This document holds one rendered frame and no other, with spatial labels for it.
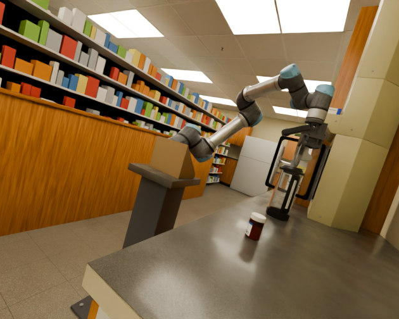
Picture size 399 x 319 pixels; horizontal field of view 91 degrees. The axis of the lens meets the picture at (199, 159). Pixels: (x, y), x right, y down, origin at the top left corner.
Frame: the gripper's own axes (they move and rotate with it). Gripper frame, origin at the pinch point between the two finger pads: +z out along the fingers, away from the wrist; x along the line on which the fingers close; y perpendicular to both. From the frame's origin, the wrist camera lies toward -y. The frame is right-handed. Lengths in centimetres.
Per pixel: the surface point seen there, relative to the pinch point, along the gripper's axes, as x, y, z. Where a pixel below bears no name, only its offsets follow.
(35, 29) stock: 36, -232, -52
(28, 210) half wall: 27, -181, 100
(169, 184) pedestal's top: -4, -53, 28
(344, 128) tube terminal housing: 20.5, 21.0, -24.5
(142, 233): 4, -64, 63
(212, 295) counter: -66, -18, 26
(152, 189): 4, -66, 37
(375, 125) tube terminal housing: 20.6, 33.4, -29.7
